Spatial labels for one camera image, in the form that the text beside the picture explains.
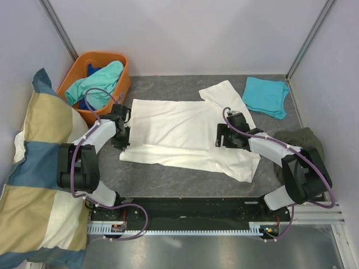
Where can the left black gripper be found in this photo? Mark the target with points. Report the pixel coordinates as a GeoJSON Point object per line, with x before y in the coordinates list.
{"type": "Point", "coordinates": [122, 145]}

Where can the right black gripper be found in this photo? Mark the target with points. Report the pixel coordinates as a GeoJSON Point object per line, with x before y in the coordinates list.
{"type": "Point", "coordinates": [222, 129]}

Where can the white t shirt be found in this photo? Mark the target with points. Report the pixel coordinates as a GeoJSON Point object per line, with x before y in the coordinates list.
{"type": "Point", "coordinates": [183, 133]}

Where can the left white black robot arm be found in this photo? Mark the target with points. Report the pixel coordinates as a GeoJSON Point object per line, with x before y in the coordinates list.
{"type": "Point", "coordinates": [78, 163]}

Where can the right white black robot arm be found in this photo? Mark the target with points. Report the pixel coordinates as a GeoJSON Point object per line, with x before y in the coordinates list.
{"type": "Point", "coordinates": [306, 178]}

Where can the folded turquoise t shirt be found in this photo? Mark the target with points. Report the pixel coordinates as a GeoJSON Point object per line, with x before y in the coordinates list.
{"type": "Point", "coordinates": [266, 97]}

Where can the mint green t shirt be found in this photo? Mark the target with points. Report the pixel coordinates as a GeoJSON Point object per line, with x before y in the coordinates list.
{"type": "Point", "coordinates": [105, 79]}

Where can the dark blue t shirt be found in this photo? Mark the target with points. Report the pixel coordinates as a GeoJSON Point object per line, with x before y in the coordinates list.
{"type": "Point", "coordinates": [91, 70]}

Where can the olive green t shirt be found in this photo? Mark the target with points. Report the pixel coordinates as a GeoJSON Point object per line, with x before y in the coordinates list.
{"type": "Point", "coordinates": [303, 138]}

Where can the orange plastic basket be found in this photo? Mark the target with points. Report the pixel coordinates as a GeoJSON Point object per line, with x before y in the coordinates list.
{"type": "Point", "coordinates": [79, 70]}

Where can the blue beige checkered pillow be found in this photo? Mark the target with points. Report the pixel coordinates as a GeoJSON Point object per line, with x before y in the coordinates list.
{"type": "Point", "coordinates": [40, 222]}

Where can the aluminium extrusion rails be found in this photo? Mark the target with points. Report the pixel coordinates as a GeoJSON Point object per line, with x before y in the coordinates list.
{"type": "Point", "coordinates": [310, 214]}

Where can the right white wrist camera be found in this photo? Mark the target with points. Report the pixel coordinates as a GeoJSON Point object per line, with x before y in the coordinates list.
{"type": "Point", "coordinates": [232, 112]}

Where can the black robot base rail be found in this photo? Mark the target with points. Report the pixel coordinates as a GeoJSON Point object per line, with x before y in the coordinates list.
{"type": "Point", "coordinates": [191, 213]}

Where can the white slotted cable duct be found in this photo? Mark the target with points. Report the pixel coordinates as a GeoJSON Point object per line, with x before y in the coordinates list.
{"type": "Point", "coordinates": [117, 230]}

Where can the left aluminium corner post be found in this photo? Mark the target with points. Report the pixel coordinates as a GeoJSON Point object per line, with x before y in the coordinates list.
{"type": "Point", "coordinates": [59, 28]}

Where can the aluminium corner post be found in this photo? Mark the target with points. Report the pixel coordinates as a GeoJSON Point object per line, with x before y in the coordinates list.
{"type": "Point", "coordinates": [59, 28]}
{"type": "Point", "coordinates": [318, 23]}

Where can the right aluminium corner post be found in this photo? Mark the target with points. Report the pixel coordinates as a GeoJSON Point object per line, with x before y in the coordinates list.
{"type": "Point", "coordinates": [318, 23]}

